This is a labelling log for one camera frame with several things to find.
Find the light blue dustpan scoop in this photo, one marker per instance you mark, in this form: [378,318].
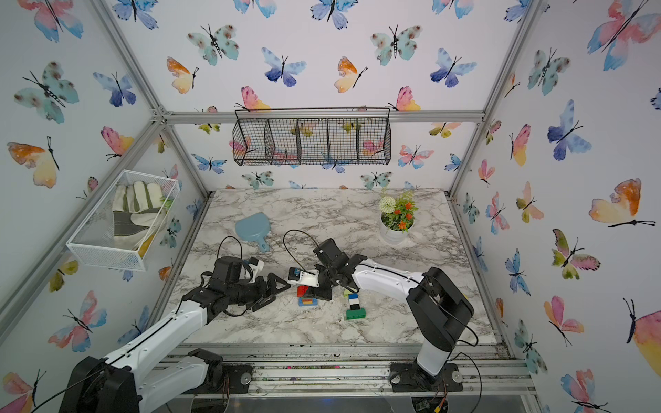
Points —
[255,228]

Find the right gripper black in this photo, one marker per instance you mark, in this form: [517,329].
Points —
[321,294]

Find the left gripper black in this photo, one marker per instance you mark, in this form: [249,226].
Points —
[265,295]

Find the blue long lego brick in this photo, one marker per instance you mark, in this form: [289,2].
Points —
[304,302]

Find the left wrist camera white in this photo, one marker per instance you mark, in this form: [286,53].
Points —
[255,267]

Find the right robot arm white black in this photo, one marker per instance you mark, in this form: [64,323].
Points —
[442,312]

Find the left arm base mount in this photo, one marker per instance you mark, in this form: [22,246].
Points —
[220,377]

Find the green long lego brick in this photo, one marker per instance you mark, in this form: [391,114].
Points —
[353,314]

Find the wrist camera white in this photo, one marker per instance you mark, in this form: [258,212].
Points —
[301,277]
[255,267]

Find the work glove white grey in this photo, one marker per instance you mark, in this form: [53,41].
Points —
[138,211]

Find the white pot with flowers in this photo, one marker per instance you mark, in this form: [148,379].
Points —
[397,216]

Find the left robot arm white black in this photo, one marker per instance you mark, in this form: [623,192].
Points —
[128,380]

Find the black wire wall basket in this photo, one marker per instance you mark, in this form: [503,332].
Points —
[328,137]

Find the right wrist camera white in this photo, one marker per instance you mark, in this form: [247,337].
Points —
[301,277]

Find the white wire wall basket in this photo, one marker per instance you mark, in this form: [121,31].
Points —
[92,243]

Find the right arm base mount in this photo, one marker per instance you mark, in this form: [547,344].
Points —
[411,378]

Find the red lego brick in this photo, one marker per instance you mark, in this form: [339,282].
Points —
[302,291]

